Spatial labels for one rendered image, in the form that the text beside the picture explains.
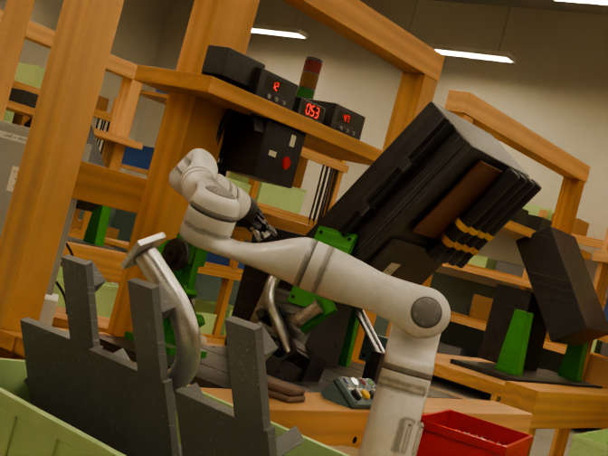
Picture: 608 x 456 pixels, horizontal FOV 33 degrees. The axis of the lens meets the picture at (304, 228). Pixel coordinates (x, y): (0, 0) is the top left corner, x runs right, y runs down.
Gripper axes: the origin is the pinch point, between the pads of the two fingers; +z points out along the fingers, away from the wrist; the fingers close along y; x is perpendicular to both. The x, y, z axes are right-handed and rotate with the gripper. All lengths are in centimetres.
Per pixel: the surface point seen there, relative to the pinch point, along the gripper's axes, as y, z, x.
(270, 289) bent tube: -4.1, 14.9, 10.1
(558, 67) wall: 607, 804, -89
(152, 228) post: 14.6, -6.1, 26.7
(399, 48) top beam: 78, 55, -38
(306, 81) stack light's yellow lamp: 58, 25, -15
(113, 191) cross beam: 21.5, -17.2, 28.5
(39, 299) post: -7, -31, 44
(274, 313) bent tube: -11.0, 14.7, 11.0
